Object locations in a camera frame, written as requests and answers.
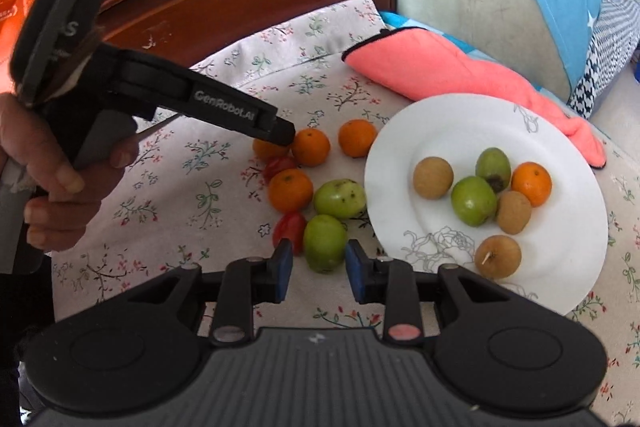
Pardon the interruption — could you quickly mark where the white floral plate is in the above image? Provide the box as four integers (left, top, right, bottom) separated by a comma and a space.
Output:
363, 94, 608, 314

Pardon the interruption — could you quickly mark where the houndstooth sofa cover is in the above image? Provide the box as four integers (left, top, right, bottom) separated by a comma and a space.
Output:
567, 0, 639, 119

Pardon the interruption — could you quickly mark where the orange mandarin lower left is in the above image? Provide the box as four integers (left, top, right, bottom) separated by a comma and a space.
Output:
268, 168, 314, 213

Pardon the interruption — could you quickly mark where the brown longan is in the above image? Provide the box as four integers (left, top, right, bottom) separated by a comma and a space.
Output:
496, 191, 533, 235
412, 156, 454, 199
474, 235, 522, 280

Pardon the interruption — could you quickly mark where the spotted green jujube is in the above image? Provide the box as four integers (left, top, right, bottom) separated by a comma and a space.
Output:
314, 179, 367, 219

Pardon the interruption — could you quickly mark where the orange mandarin top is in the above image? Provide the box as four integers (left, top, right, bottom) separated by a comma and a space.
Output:
338, 119, 378, 158

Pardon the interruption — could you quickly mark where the floral tablecloth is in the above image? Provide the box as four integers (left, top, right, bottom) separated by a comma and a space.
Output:
52, 0, 639, 424

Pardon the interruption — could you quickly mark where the pink fleece cloth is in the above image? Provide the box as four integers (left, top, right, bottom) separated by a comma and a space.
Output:
342, 27, 606, 168

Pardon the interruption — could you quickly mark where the large orange mandarin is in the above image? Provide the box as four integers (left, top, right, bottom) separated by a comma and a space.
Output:
511, 161, 553, 208

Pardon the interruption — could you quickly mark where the green jujube bottom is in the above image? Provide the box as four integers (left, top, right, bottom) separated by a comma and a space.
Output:
475, 147, 511, 193

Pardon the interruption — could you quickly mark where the orange mandarin middle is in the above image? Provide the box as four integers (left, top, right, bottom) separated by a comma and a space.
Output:
291, 128, 331, 167

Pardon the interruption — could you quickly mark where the small orange mandarin left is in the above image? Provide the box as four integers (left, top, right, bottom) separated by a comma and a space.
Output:
252, 139, 290, 164

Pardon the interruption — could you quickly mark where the person's left hand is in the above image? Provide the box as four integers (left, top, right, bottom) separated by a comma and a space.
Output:
1, 92, 139, 251

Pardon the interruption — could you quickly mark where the red cherry tomato small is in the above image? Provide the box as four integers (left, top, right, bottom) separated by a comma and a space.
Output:
262, 156, 298, 184

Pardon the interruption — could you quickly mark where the pale green sofa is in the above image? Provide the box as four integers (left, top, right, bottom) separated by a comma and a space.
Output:
397, 0, 570, 101

